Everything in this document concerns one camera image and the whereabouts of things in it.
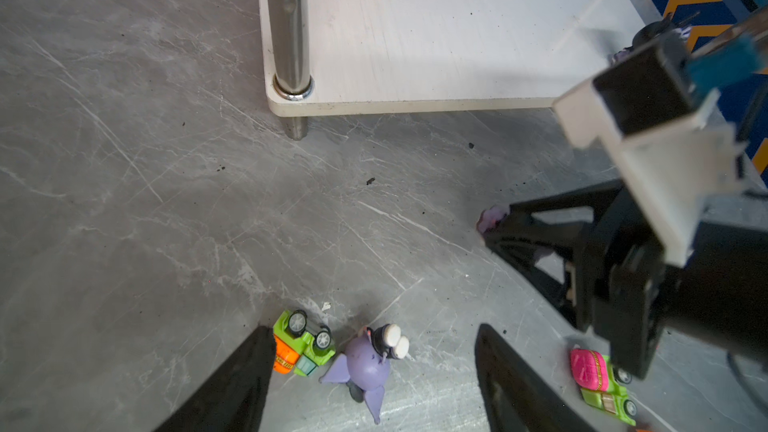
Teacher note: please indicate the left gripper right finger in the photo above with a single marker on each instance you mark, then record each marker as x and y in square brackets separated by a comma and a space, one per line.
[515, 397]

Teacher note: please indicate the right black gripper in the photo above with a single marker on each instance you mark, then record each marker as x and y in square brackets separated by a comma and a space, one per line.
[619, 271]

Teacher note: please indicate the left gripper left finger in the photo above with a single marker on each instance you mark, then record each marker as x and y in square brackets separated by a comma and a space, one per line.
[234, 396]

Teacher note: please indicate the light purple figure toy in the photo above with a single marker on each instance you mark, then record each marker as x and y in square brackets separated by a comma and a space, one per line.
[365, 364]

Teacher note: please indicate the black purple figure toy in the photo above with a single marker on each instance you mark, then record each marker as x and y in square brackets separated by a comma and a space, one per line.
[681, 27]

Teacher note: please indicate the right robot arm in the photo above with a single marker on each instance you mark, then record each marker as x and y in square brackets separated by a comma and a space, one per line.
[719, 296]

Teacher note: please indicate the white two-tier shelf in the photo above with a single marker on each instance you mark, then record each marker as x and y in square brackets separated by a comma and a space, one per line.
[358, 57]

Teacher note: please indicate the green orange toy car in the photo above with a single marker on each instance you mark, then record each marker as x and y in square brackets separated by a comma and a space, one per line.
[302, 346]

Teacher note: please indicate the pink green toy car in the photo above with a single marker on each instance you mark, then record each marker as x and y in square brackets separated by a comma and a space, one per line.
[602, 385]

